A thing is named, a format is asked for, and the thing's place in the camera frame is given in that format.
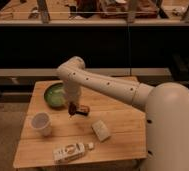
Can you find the long wooden bench shelf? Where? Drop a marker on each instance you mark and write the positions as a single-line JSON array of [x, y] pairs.
[[30, 76]]

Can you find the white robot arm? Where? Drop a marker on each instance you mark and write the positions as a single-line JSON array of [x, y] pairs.
[[166, 107]]

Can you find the wooden table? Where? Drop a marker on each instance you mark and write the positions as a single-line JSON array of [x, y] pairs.
[[125, 123]]

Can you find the green ceramic bowl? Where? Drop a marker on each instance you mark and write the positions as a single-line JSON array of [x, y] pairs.
[[54, 96]]

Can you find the white carton box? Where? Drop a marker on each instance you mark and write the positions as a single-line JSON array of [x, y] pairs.
[[68, 153]]

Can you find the white plastic cup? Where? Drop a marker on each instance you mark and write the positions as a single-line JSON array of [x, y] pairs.
[[41, 124]]

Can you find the small white cube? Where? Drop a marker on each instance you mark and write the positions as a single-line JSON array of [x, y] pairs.
[[90, 146]]

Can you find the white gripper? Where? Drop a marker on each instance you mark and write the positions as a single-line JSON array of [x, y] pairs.
[[72, 92]]

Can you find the brown snack bar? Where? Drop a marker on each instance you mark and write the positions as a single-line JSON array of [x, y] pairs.
[[83, 110]]

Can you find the brown tray on counter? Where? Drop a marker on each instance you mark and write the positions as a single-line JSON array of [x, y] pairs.
[[119, 9]]

